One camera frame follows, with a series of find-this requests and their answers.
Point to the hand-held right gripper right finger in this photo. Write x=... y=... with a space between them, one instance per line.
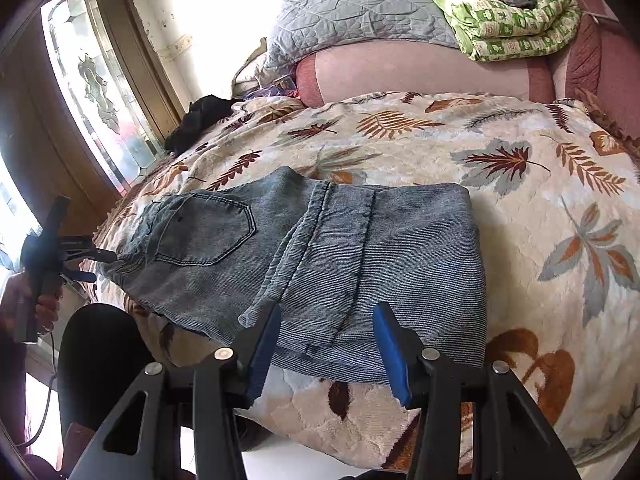
x=390 y=355

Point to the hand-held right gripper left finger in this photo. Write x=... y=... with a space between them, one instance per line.
x=262 y=352

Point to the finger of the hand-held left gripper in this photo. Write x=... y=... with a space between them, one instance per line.
x=90 y=251
x=80 y=276

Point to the grey denim pants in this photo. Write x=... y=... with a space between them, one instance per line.
x=350 y=240

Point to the person's left forearm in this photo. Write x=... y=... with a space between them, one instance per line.
x=10 y=385

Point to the person's left hand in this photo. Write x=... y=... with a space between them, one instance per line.
x=48 y=310

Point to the person's black trouser leg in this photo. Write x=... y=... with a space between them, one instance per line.
x=100 y=360

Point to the wooden stained glass door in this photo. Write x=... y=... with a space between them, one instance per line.
x=30 y=125

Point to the black garment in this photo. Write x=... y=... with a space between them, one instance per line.
x=200 y=120

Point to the leaf print blanket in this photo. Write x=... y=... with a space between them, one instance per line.
x=525 y=200

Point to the purple plastic packet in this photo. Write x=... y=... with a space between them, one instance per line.
x=280 y=85

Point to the grey quilted pillow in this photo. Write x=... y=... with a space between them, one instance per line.
x=350 y=10

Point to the green patterned quilt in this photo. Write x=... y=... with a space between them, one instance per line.
x=510 y=25

